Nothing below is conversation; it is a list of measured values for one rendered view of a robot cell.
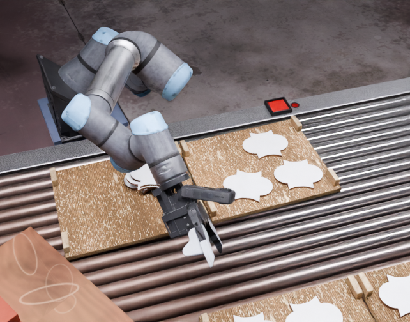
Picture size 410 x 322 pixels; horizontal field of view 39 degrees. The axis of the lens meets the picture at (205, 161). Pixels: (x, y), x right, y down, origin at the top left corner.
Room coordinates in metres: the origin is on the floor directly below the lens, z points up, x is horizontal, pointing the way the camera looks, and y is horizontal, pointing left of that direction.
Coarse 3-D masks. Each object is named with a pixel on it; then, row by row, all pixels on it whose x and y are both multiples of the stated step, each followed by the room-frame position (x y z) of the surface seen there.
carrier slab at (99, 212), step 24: (72, 168) 1.33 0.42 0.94; (96, 168) 1.33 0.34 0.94; (72, 192) 1.22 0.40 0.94; (96, 192) 1.22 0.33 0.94; (120, 192) 1.22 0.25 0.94; (72, 216) 1.13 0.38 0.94; (96, 216) 1.13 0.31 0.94; (120, 216) 1.13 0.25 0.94; (144, 216) 1.13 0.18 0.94; (72, 240) 1.04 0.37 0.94; (96, 240) 1.04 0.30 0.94; (120, 240) 1.04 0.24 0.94; (144, 240) 1.05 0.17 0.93
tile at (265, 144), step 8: (256, 136) 1.46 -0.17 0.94; (264, 136) 1.46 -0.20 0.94; (272, 136) 1.46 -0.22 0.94; (280, 136) 1.46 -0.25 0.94; (248, 144) 1.42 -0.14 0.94; (256, 144) 1.42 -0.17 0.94; (264, 144) 1.42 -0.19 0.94; (272, 144) 1.42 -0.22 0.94; (280, 144) 1.42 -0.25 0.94; (248, 152) 1.39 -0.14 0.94; (256, 152) 1.38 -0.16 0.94; (264, 152) 1.38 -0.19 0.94; (272, 152) 1.38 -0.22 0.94
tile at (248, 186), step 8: (232, 176) 1.28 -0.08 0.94; (240, 176) 1.28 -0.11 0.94; (248, 176) 1.28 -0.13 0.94; (256, 176) 1.27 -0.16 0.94; (224, 184) 1.24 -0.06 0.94; (232, 184) 1.24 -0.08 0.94; (240, 184) 1.24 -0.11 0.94; (248, 184) 1.24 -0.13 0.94; (256, 184) 1.24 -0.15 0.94; (264, 184) 1.24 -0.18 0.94; (240, 192) 1.21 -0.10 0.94; (248, 192) 1.21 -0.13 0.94; (256, 192) 1.21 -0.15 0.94; (264, 192) 1.21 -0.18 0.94; (256, 200) 1.18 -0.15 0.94
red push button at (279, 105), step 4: (276, 100) 1.67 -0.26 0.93; (280, 100) 1.67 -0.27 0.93; (272, 104) 1.65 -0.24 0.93; (276, 104) 1.65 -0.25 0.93; (280, 104) 1.65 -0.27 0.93; (284, 104) 1.65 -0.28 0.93; (272, 108) 1.63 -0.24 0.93; (276, 108) 1.63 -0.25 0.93; (280, 108) 1.63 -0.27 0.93; (284, 108) 1.63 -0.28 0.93; (288, 108) 1.63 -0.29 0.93
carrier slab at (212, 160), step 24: (288, 120) 1.55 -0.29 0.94; (192, 144) 1.43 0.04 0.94; (216, 144) 1.43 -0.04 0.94; (240, 144) 1.43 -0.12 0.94; (288, 144) 1.43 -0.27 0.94; (192, 168) 1.32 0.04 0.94; (216, 168) 1.32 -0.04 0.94; (240, 168) 1.32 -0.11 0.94; (264, 168) 1.32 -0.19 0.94; (288, 192) 1.21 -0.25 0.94; (312, 192) 1.21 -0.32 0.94; (336, 192) 1.23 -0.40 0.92; (216, 216) 1.12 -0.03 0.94; (240, 216) 1.13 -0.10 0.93
